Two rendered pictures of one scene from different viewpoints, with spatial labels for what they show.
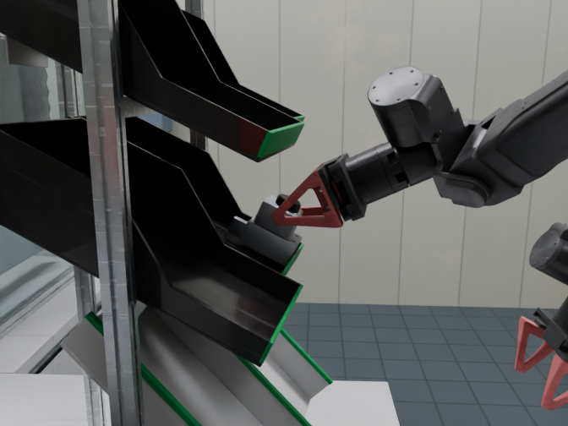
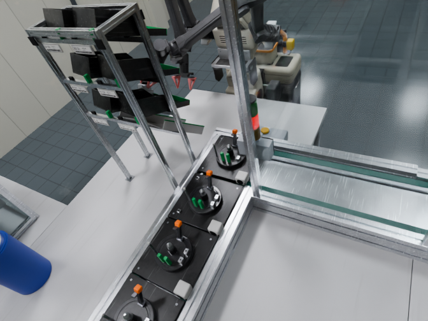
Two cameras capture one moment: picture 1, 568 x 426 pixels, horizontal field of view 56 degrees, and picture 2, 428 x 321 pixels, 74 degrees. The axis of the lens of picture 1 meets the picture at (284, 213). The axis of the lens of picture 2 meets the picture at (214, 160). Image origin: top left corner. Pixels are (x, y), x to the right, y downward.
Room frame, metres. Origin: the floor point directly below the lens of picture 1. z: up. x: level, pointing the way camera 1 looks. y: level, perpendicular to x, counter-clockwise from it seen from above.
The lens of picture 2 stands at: (-0.30, 0.86, 1.92)
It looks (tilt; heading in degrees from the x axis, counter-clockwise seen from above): 46 degrees down; 307
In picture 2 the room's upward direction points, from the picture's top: 17 degrees counter-clockwise
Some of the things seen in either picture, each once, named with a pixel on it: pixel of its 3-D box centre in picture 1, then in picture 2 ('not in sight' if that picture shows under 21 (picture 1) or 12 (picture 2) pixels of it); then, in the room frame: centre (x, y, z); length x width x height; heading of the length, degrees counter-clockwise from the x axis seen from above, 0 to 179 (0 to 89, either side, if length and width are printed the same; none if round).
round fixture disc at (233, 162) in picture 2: not in sight; (230, 155); (0.18, 0.09, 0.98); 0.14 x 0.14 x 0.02
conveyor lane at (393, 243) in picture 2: not in sight; (293, 185); (-0.12, 0.13, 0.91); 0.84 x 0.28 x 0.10; 178
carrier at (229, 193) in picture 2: not in sight; (203, 195); (0.19, 0.35, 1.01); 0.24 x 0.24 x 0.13; 88
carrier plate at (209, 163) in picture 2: not in sight; (231, 158); (0.18, 0.09, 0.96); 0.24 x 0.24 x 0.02; 88
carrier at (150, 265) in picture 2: not in sight; (171, 248); (0.20, 0.59, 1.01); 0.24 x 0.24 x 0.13; 88
